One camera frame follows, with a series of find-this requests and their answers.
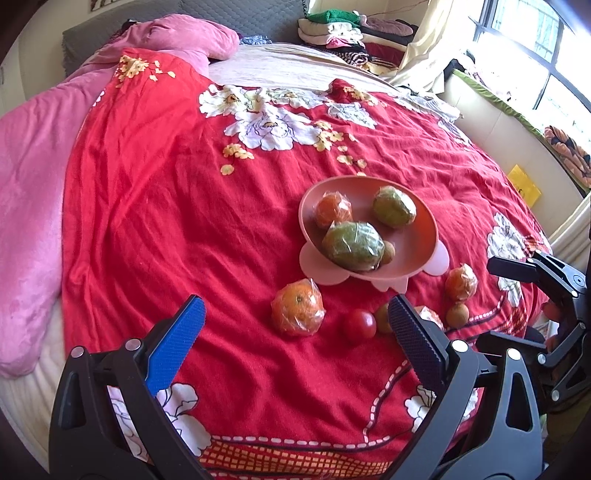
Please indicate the pink blanket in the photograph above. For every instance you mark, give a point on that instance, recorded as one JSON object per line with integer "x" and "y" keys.
{"x": 286, "y": 62}

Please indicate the orange patterned cloth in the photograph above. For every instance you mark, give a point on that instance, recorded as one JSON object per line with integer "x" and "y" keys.
{"x": 565, "y": 150}

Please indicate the blue floral cloth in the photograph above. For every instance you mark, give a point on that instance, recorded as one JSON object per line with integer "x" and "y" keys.
{"x": 254, "y": 40}

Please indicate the cream curtain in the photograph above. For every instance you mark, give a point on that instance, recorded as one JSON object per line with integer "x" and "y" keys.
{"x": 429, "y": 55}

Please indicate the round tan longan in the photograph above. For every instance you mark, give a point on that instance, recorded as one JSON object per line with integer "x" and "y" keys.
{"x": 457, "y": 315}
{"x": 388, "y": 254}

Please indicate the pink pillow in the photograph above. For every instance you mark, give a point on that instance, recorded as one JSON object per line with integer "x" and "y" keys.
{"x": 184, "y": 32}

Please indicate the white patterned cloth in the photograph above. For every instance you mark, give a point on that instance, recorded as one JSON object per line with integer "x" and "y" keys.
{"x": 429, "y": 104}

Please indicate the person's right hand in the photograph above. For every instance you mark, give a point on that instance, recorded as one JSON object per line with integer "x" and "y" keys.
{"x": 551, "y": 313}

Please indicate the grey quilted headboard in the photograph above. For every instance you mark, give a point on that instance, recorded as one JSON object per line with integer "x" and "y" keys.
{"x": 207, "y": 9}

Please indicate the yellow paper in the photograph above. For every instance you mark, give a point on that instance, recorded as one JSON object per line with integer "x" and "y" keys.
{"x": 524, "y": 184}

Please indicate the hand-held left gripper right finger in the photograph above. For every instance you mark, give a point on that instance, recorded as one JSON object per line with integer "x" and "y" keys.
{"x": 415, "y": 339}

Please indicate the large plastic-wrapped green citrus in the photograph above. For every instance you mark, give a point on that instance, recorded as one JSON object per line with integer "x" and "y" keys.
{"x": 353, "y": 244}

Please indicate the pile of folded clothes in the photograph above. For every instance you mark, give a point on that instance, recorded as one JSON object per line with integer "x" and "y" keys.
{"x": 332, "y": 32}

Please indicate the red tomato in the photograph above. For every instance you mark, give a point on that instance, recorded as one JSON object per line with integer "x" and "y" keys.
{"x": 359, "y": 325}

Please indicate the black garment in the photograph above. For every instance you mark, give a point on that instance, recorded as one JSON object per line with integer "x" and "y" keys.
{"x": 455, "y": 64}

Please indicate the pink plastic bowl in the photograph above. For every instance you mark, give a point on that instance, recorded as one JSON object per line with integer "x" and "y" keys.
{"x": 415, "y": 258}

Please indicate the red floral blanket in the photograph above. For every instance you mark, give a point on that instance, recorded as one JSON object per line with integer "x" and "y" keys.
{"x": 184, "y": 207}

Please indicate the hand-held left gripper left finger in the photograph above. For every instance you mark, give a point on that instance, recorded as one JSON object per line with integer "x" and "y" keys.
{"x": 178, "y": 344}

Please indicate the window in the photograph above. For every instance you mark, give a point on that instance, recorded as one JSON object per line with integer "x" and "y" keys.
{"x": 554, "y": 41}

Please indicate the green-trimmed sill cushion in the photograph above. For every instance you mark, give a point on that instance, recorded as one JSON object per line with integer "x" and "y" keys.
{"x": 498, "y": 134}

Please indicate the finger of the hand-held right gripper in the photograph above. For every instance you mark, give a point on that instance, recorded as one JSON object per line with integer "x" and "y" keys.
{"x": 517, "y": 348}
{"x": 554, "y": 277}

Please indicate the small plastic-wrapped orange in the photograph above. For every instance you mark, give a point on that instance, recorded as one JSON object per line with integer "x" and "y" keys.
{"x": 461, "y": 282}

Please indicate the small brown kiwi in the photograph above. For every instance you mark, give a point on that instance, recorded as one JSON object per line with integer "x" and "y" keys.
{"x": 381, "y": 318}

